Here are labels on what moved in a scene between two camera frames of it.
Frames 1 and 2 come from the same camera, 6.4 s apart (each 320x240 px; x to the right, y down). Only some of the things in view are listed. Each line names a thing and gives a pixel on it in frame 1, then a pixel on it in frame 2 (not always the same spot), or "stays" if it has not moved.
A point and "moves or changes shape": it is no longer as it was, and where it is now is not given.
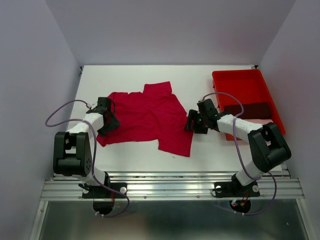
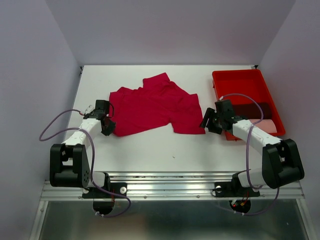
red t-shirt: [154, 114] moves or changes shape
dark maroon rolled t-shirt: [251, 111] stays
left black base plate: [98, 192] stays
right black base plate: [235, 189] stays
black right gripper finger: [192, 116] -> [209, 113]
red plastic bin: [250, 85] stays
